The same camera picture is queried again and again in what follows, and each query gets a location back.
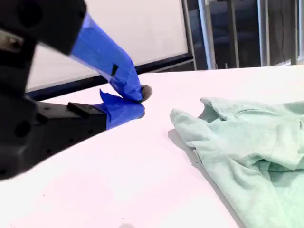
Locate white board panel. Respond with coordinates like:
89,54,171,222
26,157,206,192
25,0,197,102

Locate dark metal post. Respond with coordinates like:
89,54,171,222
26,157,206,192
227,0,240,69

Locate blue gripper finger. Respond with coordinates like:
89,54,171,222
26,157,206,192
35,89,146,159
0,0,153,103

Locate pale green T-shirt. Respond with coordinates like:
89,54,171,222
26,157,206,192
169,96,304,228

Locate grey metal post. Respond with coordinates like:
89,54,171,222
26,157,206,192
290,0,299,66
257,0,271,67
198,0,216,70

